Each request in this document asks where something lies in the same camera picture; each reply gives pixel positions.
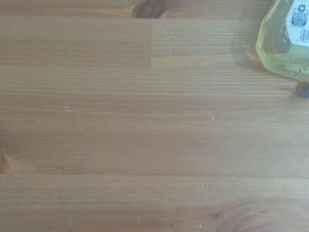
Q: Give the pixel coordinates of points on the yellow sanitizer bottle clear pump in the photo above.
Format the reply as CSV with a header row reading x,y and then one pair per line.
x,y
275,46

